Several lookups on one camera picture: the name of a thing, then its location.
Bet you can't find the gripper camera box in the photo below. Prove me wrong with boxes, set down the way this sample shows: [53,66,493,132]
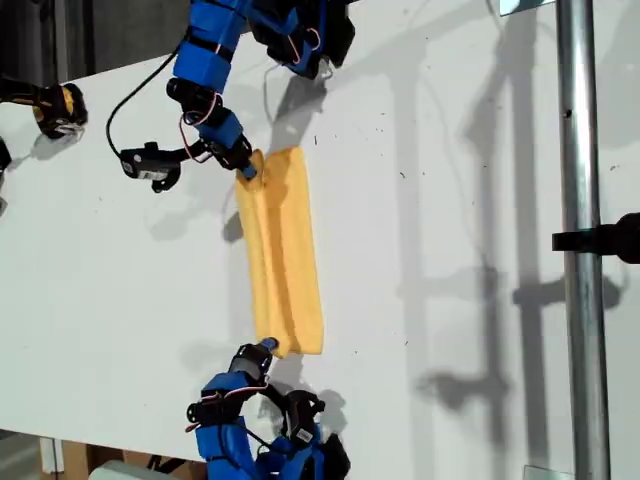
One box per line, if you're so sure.
[119,141,182,195]
[282,388,326,445]

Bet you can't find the yellow and black power tool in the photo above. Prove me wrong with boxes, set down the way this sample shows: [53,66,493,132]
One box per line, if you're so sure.
[0,74,90,142]

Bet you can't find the white plastic bin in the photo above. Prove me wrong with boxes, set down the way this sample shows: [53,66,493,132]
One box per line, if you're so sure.
[88,459,151,480]

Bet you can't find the cardboard box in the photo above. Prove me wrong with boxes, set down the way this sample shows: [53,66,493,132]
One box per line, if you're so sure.
[63,442,209,480]

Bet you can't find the black camera cable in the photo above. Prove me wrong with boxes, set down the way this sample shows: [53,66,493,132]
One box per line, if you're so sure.
[105,49,177,160]

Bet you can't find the yellow towel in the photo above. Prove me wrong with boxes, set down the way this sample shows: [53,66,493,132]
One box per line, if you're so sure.
[233,144,327,360]

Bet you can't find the steel post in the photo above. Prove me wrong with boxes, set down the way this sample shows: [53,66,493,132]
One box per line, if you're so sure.
[554,0,612,480]

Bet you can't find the white table leg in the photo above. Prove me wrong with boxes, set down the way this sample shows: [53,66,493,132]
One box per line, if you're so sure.
[38,436,65,475]

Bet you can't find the black post clamp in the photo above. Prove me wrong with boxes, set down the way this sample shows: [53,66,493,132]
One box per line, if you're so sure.
[551,212,640,265]

